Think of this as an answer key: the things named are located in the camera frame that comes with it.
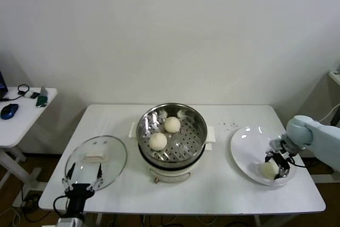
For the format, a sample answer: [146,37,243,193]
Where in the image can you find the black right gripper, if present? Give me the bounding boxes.
[264,140,293,180]

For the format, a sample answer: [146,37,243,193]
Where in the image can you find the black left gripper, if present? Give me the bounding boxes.
[61,163,104,212]

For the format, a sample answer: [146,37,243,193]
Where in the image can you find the white steamed baozi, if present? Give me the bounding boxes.
[164,116,182,134]
[260,161,279,180]
[148,132,168,151]

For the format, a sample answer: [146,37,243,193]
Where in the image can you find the glass lid white handle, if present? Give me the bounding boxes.
[65,135,128,192]

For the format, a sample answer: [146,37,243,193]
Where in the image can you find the white round plate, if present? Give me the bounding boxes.
[229,125,298,187]

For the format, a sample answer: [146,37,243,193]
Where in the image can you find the white side table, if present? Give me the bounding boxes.
[0,86,58,204]

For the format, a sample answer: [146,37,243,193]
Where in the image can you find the green circuit board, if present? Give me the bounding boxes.
[36,86,50,108]

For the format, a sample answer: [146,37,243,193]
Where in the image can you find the blue computer mouse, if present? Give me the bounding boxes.
[0,103,20,120]

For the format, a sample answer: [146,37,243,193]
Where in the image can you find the black laptop screen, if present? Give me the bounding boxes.
[0,70,9,99]

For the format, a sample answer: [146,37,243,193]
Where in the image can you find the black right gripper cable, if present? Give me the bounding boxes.
[288,157,306,169]

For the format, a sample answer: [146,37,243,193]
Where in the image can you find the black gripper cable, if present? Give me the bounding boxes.
[288,157,306,169]
[53,195,70,217]

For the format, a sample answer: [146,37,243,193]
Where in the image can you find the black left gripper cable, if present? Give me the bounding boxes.
[53,195,70,217]

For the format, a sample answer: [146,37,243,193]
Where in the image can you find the black floor cables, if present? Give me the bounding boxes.
[10,192,53,224]

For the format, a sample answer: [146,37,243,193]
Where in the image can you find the white wall cable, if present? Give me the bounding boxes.
[317,104,340,124]

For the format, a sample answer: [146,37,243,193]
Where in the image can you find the black cable with adapter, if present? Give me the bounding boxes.
[329,110,340,127]

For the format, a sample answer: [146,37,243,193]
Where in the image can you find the steel steamer basket white handles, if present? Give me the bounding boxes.
[128,102,216,166]

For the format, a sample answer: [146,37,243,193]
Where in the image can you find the black looped cable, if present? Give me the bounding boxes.
[0,84,30,102]

